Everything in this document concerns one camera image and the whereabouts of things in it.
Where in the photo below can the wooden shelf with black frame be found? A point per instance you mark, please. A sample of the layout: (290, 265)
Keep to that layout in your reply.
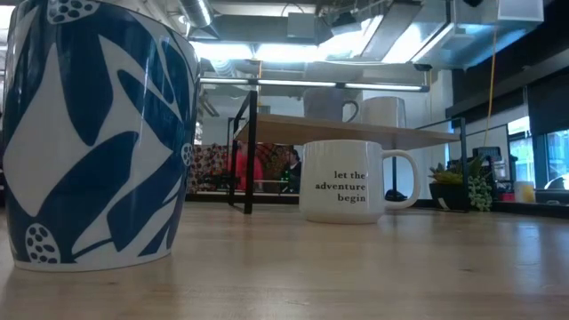
(311, 129)

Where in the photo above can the black window counter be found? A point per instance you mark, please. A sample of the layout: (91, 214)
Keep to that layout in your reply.
(533, 210)

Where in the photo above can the white ribbed mug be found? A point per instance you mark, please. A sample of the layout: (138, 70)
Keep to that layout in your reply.
(382, 111)

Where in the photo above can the grey ceiling box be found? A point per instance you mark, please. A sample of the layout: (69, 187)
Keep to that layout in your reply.
(301, 26)

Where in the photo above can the white mug with black lettering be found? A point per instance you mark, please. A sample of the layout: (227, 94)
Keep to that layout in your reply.
(338, 178)

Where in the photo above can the patterned sofa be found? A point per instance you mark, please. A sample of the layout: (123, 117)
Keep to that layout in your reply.
(209, 164)

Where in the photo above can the yellow container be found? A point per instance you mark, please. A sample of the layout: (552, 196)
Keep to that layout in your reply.
(525, 193)

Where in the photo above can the green succulent in dark pot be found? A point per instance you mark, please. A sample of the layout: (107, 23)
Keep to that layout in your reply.
(449, 182)

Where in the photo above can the rectangular metal air duct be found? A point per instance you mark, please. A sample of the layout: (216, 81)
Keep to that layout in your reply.
(444, 40)

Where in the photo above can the round silver ventilation duct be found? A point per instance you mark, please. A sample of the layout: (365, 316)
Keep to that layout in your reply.
(197, 11)

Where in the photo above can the lavender grey mug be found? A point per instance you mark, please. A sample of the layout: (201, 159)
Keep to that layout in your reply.
(326, 104)

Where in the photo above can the red box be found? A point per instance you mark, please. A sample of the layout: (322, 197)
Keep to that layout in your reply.
(507, 197)

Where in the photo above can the long LED light bar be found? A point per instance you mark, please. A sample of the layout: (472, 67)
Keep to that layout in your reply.
(293, 83)

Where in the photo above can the person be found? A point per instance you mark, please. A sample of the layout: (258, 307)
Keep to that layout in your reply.
(243, 169)
(294, 171)

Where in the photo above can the blue white floral mug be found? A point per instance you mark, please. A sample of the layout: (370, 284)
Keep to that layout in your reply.
(89, 133)

